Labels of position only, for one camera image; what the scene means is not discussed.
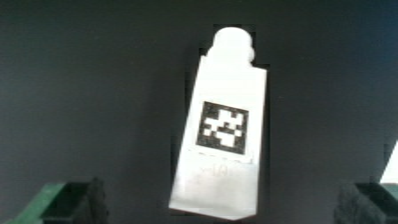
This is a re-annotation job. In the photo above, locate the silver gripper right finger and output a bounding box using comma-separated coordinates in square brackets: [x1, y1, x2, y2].
[335, 182, 398, 224]

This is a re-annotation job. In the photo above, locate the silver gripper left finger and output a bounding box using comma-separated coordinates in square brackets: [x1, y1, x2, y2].
[11, 178, 109, 224]

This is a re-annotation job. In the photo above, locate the white table leg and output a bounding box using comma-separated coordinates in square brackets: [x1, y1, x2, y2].
[169, 27, 267, 220]

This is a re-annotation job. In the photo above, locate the paper sheet with markers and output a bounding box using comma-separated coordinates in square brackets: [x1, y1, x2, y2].
[381, 141, 398, 184]

